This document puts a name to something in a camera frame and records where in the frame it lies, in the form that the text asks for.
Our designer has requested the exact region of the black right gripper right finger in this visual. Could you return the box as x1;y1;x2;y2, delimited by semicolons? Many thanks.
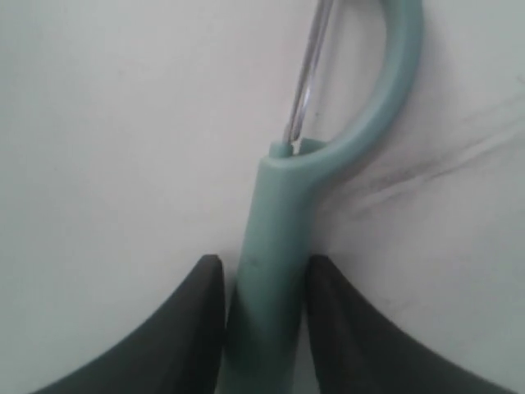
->
305;254;504;393

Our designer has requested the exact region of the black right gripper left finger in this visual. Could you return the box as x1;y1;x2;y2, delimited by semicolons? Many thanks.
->
41;254;226;393

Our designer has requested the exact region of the teal vegetable peeler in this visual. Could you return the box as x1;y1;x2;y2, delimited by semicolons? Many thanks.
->
218;1;423;393

